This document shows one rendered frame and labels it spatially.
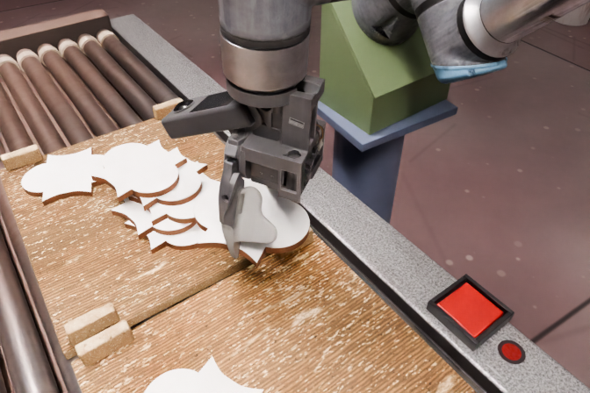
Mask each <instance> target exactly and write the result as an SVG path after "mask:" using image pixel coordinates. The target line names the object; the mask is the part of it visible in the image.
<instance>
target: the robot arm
mask: <svg viewBox="0 0 590 393"><path fill-rule="evenodd" d="M340 1H346V0H218V5H219V25H220V29H219V35H220V45H221V57H222V67H223V73H224V75H225V77H226V81H227V91H222V92H219V93H214V94H211V95H207V96H200V97H195V98H192V99H187V100H183V101H182V102H180V103H178V104H177V105H176V106H175V108H174V109H173V110H172V112H170V113H169V114H168V115H167V116H166V117H165V118H163V119H162V125H163V127H164V129H165V130H166V132H167V134H168V135H169V136H170V137H171V138H172V139H179V138H184V137H190V136H195V135H200V134H207V133H212V132H222V131H227V130H228V131H229V132H230V134H231V135H230V137H229V138H228V139H227V143H226V146H225V152H224V166H223V172H222V176H221V180H220V185H219V221H220V223H221V229H222V232H223V235H224V238H225V241H226V243H227V247H228V250H229V253H230V254H231V256H232V257H233V258H235V259H237V258H238V256H239V251H240V245H241V241H242V242H254V243H265V244H269V243H272V242H274V241H275V240H276V238H277V228H276V227H275V226H274V225H273V224H272V223H271V222H270V221H269V220H268V219H267V218H266V217H265V216H264V215H263V214H262V202H263V198H262V195H261V193H260V191H259V190H258V189H257V188H255V187H252V186H248V187H245V188H244V181H245V180H244V179H242V177H243V178H246V179H251V182H257V183H260V184H262V185H266V186H268V188H269V189H273V190H277V191H278V196H279V197H282V198H284V199H288V200H291V201H293V202H296V203H299V202H300V196H301V194H302V193H303V191H304V189H305V187H306V185H307V184H308V182H309V180H310V179H313V177H314V175H315V173H316V171H317V169H318V167H319V166H320V163H321V162H322V160H323V151H324V141H325V131H326V122H327V121H323V120H319V119H317V110H318V101H319V99H320V97H321V96H322V94H323V93H324V88H325V79H322V78H319V77H315V76H311V75H307V64H308V51H309V38H310V24H311V14H312V7H313V6H314V5H321V4H329V3H335V2H340ZM588 3H590V0H351V5H352V11H353V14H354V17H355V20H356V22H357V24H358V25H359V27H360V28H361V30H362V31H363V32H364V33H365V34H366V35H367V36H368V37H369V38H370V39H372V40H374V41H375V42H377V43H378V44H381V45H384V46H397V45H399V44H401V43H403V42H404V41H406V40H407V39H409V38H410V37H411V36H412V35H413V34H414V33H415V31H416V30H417V28H418V27H420V29H421V35H422V37H423V40H424V43H425V46H426V48H427V51H428V56H429V59H430V61H431V63H430V66H431V67H432V68H433V69H434V71H435V76H436V78H437V80H438V81H439V82H441V83H445V84H447V83H452V82H459V81H462V80H466V79H470V78H473V77H476V76H480V75H486V74H489V73H492V72H495V71H499V70H502V69H504V68H506V67H507V57H506V56H508V55H510V54H511V53H513V52H514V50H515V49H516V48H517V47H518V45H519V43H520V40H521V38H522V37H524V36H526V35H528V34H530V33H532V32H533V31H535V30H537V29H539V28H541V27H543V26H545V25H547V24H549V23H551V22H553V21H554V20H556V19H558V18H561V17H563V16H564V15H566V14H568V13H570V12H571V11H574V10H576V9H578V8H579V7H581V6H583V5H585V4H588Z"/></svg>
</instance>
